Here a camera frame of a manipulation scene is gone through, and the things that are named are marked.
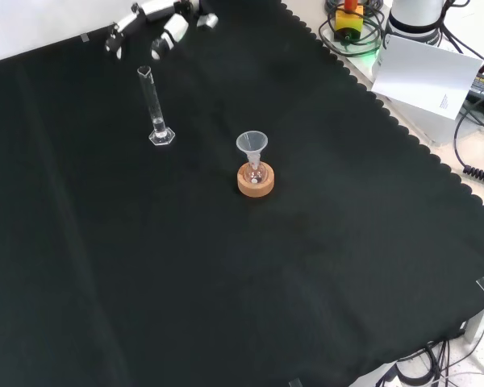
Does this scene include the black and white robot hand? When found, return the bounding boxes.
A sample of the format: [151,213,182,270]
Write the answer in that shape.
[104,0,220,61]

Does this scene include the clear glass graduated cylinder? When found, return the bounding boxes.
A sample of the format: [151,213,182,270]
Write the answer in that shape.
[136,65,177,147]

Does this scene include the clear plastic funnel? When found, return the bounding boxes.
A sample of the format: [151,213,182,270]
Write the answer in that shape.
[236,130,269,169]

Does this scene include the round-bottom glass flask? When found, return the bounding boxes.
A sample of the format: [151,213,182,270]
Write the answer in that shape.
[244,160,265,187]

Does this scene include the yellow stop button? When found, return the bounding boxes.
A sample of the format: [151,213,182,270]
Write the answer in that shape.
[333,0,365,44]

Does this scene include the black cloth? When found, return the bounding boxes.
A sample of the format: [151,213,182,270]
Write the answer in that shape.
[0,0,484,387]

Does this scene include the pale board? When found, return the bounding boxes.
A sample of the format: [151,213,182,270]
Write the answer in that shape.
[370,34,484,121]

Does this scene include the cork ring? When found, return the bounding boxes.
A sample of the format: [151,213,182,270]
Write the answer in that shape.
[236,161,276,200]

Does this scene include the black coiled cable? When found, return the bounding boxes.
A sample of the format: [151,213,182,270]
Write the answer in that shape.
[453,100,484,187]

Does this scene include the black floor cables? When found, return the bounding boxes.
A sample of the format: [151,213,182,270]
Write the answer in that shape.
[375,339,484,387]

